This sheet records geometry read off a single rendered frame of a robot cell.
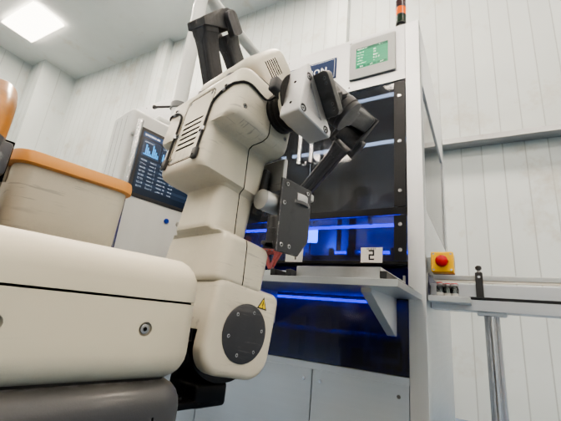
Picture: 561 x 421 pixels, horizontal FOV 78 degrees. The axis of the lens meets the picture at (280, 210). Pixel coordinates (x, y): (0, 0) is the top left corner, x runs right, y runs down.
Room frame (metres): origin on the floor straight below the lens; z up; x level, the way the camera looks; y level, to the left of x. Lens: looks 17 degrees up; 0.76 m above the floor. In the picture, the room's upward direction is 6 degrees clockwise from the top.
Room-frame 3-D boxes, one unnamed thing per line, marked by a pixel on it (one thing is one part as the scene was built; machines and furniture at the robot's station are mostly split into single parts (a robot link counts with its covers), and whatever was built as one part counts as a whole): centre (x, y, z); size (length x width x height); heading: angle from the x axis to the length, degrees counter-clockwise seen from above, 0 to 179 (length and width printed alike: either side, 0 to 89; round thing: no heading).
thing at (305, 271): (1.15, -0.27, 0.90); 0.34 x 0.26 x 0.04; 148
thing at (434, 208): (1.65, -0.78, 1.50); 0.85 x 0.01 x 0.59; 149
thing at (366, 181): (1.38, -0.31, 1.50); 0.43 x 0.01 x 0.59; 59
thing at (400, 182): (1.27, -0.46, 1.40); 0.05 x 0.01 x 0.80; 59
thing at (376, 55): (1.33, -0.36, 1.96); 0.21 x 0.01 x 0.21; 59
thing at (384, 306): (1.14, -0.35, 0.79); 0.34 x 0.03 x 0.13; 149
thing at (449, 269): (1.22, -0.60, 0.99); 0.08 x 0.07 x 0.07; 149
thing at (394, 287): (1.27, -0.14, 0.87); 0.70 x 0.48 x 0.02; 59
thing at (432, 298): (1.25, -0.63, 0.87); 0.14 x 0.13 x 0.02; 149
